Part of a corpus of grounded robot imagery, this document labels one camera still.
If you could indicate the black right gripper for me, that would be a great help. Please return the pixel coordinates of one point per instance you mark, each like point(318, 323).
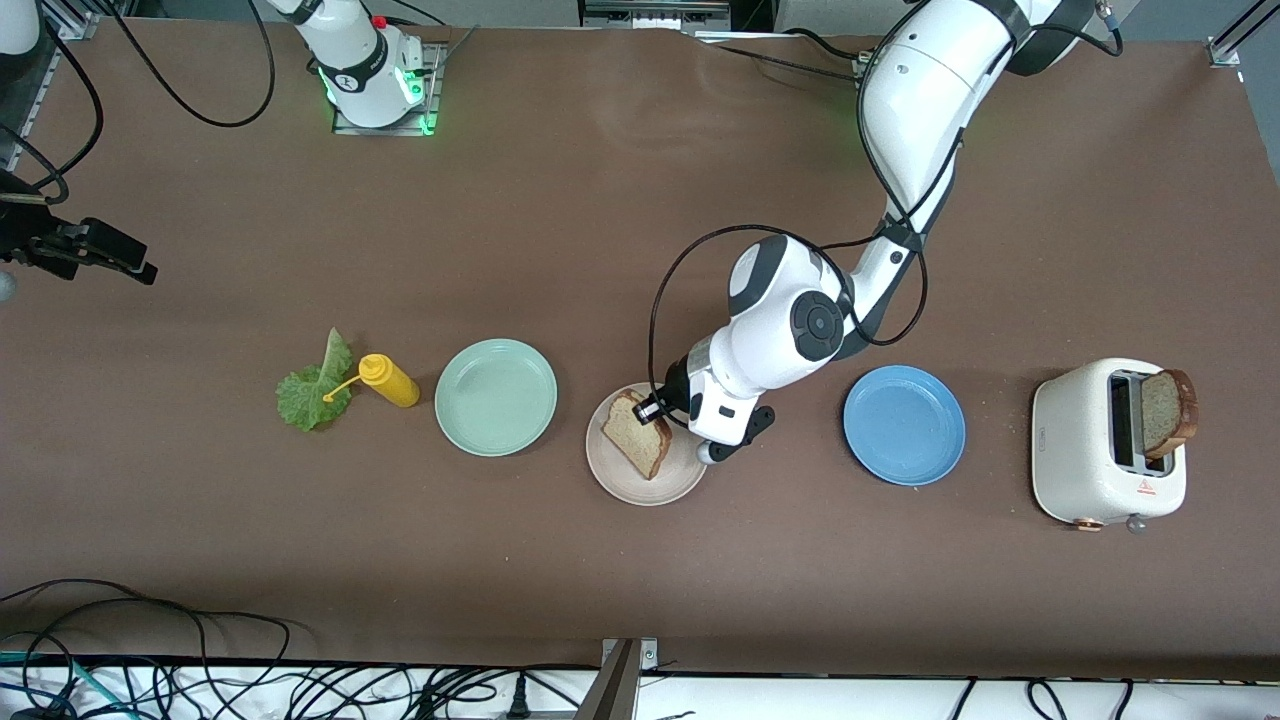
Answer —
point(22, 237)

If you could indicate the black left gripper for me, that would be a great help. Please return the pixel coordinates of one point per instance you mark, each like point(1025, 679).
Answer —
point(676, 389)

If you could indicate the brown bread slice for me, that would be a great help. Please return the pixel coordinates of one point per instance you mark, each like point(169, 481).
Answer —
point(1160, 415)
point(635, 445)

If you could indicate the green lettuce leaf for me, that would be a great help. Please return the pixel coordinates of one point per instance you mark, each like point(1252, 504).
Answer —
point(305, 400)

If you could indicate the yellow mustard squeeze bottle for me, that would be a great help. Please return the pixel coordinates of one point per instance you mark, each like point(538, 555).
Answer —
point(392, 382)

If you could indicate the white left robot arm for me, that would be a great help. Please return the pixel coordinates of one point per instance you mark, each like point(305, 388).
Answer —
point(930, 90)

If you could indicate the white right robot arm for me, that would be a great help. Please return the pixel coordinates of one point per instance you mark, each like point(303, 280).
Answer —
point(360, 70)

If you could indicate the beige plate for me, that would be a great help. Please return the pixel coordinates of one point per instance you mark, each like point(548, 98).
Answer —
point(650, 490)

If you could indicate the mint green plate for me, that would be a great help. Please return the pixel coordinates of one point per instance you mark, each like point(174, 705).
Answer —
point(495, 400)

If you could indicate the blue plate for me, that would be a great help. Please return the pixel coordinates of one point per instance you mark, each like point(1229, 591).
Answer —
point(905, 425)

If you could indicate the black power plug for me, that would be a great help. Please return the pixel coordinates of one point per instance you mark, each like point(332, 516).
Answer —
point(518, 700)

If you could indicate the white toaster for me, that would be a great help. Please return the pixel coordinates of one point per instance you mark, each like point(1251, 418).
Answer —
point(1075, 450)

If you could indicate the aluminium side frame rail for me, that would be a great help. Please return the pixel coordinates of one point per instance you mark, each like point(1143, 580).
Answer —
point(40, 75)

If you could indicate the grey metal table bracket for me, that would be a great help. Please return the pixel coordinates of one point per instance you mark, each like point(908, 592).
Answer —
point(615, 690)

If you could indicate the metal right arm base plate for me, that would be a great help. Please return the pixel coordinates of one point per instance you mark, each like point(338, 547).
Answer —
point(434, 100)

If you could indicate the dark metal equipment frame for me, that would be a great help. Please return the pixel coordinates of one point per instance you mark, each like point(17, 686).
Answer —
point(650, 15)

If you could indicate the aluminium profile rail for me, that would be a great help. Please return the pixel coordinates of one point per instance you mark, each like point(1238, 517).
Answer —
point(1222, 48)

